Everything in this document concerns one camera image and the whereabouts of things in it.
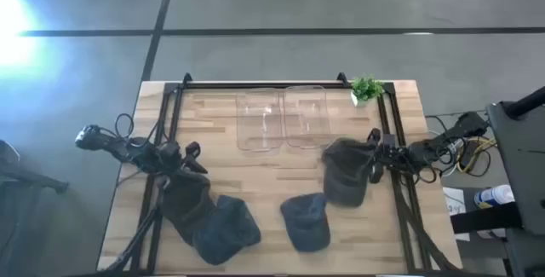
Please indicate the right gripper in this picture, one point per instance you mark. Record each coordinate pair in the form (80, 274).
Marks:
(391, 151)

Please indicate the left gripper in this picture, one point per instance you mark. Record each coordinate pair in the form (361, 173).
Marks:
(172, 157)

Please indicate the dark grey cap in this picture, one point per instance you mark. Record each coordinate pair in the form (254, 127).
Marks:
(347, 170)
(187, 204)

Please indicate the blue-grey cap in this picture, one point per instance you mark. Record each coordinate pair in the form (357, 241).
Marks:
(306, 223)
(225, 234)

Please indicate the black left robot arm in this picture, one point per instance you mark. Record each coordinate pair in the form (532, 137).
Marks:
(106, 142)

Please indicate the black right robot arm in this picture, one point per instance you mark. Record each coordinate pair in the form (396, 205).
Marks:
(426, 149)

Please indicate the green plant in white pot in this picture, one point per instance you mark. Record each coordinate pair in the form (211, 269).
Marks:
(366, 88)

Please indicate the clear plastic bin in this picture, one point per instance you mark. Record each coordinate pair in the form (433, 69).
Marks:
(259, 119)
(307, 117)

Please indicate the white paper sheet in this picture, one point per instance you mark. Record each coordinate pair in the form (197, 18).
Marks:
(455, 209)

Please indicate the white spray can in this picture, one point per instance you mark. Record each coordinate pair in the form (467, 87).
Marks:
(494, 196)

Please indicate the dark grey cart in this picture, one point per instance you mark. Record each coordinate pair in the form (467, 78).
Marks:
(519, 162)

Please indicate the black office chair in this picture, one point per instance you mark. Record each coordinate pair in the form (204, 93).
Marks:
(25, 170)

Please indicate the black metal table frame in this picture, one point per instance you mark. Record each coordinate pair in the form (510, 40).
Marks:
(264, 85)

